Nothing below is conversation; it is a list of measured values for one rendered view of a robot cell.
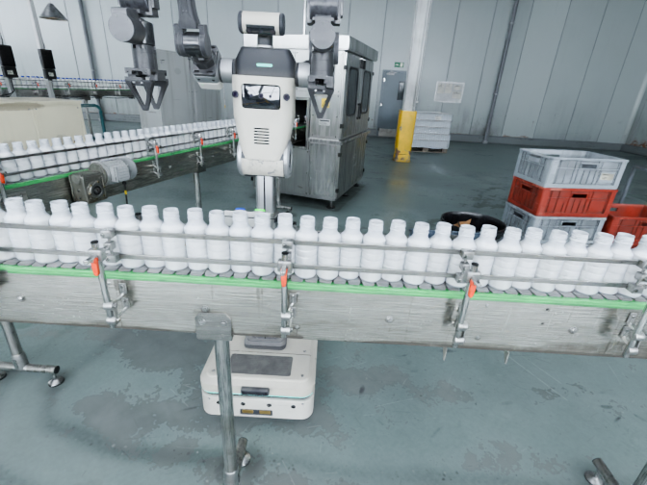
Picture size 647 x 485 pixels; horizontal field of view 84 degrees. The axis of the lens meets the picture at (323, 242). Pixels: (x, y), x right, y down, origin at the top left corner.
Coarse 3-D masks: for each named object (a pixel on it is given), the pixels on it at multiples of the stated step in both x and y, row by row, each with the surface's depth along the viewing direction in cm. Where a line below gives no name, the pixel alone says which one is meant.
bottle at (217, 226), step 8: (216, 216) 90; (216, 224) 90; (224, 224) 92; (208, 232) 90; (216, 232) 90; (224, 232) 91; (208, 240) 91; (208, 248) 93; (216, 248) 92; (224, 248) 93; (208, 256) 94; (216, 256) 93; (224, 256) 94; (208, 264) 95; (216, 272) 95; (224, 272) 96
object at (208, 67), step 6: (216, 48) 135; (216, 54) 135; (192, 60) 132; (204, 60) 130; (210, 60) 131; (216, 60) 135; (198, 66) 133; (204, 66) 133; (210, 66) 134; (216, 66) 135; (198, 72) 134; (204, 72) 134; (210, 72) 135; (216, 72) 136
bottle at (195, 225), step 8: (192, 208) 93; (200, 208) 93; (192, 216) 90; (200, 216) 92; (192, 224) 91; (200, 224) 92; (192, 232) 91; (200, 232) 92; (192, 240) 92; (200, 240) 92; (192, 248) 93; (200, 248) 93; (192, 256) 94; (200, 256) 94; (192, 264) 95; (200, 264) 95
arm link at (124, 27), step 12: (156, 0) 86; (120, 12) 79; (132, 12) 81; (144, 12) 85; (156, 12) 88; (108, 24) 80; (120, 24) 80; (132, 24) 80; (120, 36) 81; (132, 36) 81; (144, 36) 86
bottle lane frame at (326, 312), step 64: (0, 320) 100; (64, 320) 99; (128, 320) 99; (192, 320) 98; (256, 320) 98; (320, 320) 97; (384, 320) 97; (448, 320) 97; (512, 320) 96; (576, 320) 96
